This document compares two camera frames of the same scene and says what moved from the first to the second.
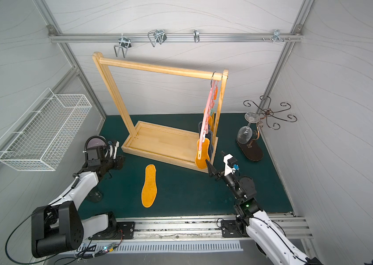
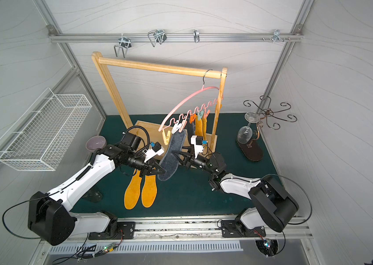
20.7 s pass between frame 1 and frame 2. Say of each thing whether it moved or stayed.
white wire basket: stayed
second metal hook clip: stayed
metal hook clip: stayed
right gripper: moved
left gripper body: moved
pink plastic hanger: moved
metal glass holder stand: stayed
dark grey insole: moved
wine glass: stayed
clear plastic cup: stayed
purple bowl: stayed
